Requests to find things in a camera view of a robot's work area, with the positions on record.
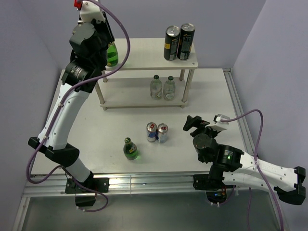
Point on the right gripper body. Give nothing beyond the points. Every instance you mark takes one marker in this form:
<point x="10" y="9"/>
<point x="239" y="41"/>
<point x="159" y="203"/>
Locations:
<point x="201" y="128"/>

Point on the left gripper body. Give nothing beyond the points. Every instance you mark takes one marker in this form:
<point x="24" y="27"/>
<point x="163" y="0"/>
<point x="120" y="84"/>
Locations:
<point x="102" y="32"/>

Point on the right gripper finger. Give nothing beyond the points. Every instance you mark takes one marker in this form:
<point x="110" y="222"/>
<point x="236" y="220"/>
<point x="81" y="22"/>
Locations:
<point x="188" y="126"/>
<point x="193" y="120"/>

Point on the green perrier bottle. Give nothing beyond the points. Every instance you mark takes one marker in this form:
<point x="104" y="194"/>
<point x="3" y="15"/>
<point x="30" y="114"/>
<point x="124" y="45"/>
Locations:
<point x="130" y="149"/>
<point x="112" y="55"/>

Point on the clear Chang bottle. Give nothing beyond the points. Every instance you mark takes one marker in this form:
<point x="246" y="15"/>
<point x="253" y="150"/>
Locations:
<point x="169" y="89"/>
<point x="156" y="88"/>

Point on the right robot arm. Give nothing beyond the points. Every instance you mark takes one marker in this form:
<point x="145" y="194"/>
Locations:
<point x="231" y="166"/>

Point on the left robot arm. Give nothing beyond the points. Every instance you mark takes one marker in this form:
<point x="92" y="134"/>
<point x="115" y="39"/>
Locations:
<point x="88" y="60"/>

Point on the silver can right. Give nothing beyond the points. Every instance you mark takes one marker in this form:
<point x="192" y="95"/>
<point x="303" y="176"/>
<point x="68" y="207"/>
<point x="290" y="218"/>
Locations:
<point x="162" y="132"/>

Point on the blue silver can left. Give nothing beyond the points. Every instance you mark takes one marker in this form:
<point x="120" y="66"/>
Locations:
<point x="151" y="130"/>

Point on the black tall can left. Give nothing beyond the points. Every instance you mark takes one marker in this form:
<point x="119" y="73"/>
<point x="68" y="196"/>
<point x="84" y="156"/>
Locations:
<point x="172" y="36"/>

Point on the black tall can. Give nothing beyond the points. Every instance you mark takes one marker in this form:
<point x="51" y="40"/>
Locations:
<point x="172" y="36"/>
<point x="187" y="32"/>

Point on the green Perrier bottle front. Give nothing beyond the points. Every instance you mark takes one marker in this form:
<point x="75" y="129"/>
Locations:
<point x="130" y="149"/>

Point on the black tall can right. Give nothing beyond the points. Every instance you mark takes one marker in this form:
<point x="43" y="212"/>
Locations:
<point x="187" y="32"/>

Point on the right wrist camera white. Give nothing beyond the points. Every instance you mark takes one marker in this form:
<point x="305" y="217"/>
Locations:
<point x="218" y="124"/>

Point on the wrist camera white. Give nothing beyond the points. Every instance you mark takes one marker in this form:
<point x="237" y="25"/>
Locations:
<point x="218" y="124"/>
<point x="89" y="11"/>

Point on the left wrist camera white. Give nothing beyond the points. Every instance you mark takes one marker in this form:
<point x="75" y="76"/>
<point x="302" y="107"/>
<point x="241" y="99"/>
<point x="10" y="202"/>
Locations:
<point x="89" y="11"/>

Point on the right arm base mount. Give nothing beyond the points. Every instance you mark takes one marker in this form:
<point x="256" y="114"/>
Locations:
<point x="217" y="193"/>

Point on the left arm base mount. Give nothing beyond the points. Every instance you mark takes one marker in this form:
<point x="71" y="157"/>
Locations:
<point x="85" y="196"/>

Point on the aluminium rail frame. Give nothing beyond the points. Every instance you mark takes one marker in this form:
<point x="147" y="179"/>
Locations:
<point x="212" y="90"/>

